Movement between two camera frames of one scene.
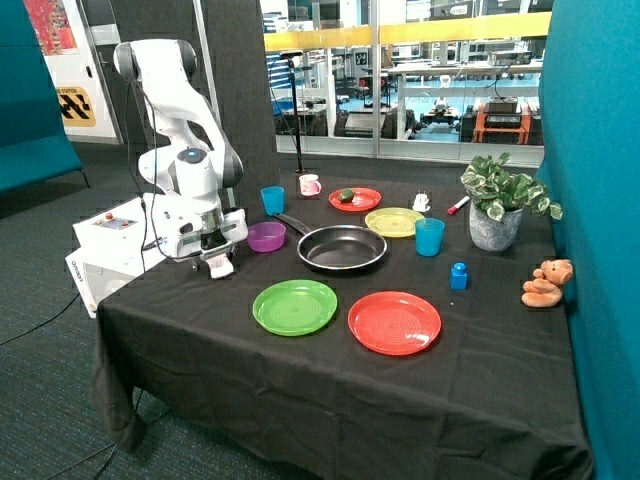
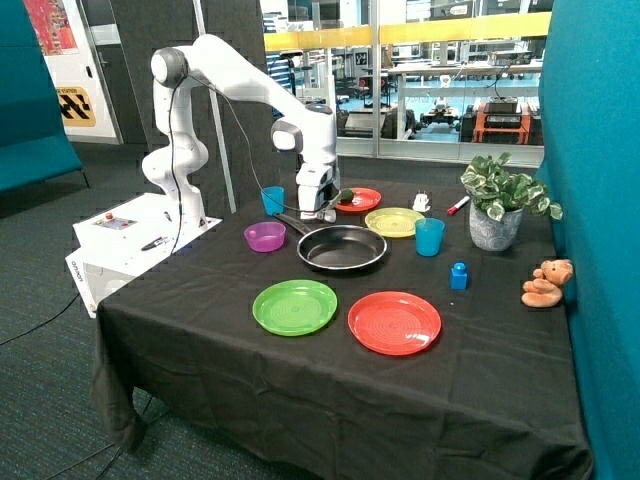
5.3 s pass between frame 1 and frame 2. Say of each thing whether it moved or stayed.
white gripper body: moved
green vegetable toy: stayed
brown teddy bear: stayed
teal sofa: stayed
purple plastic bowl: stayed
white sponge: moved
